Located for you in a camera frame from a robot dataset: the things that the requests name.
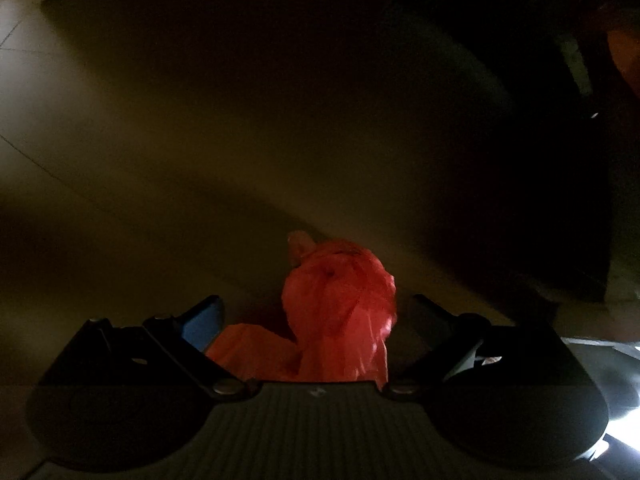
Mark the red plastic bag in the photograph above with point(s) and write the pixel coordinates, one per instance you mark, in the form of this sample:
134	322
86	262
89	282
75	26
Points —
340	310

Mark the large dark bin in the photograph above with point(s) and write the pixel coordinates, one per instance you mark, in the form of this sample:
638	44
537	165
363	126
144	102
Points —
500	135

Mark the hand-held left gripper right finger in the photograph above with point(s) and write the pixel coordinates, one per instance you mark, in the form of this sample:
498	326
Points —
425	310

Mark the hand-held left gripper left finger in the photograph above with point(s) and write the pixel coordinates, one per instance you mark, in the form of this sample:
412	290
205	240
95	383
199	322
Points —
202	325

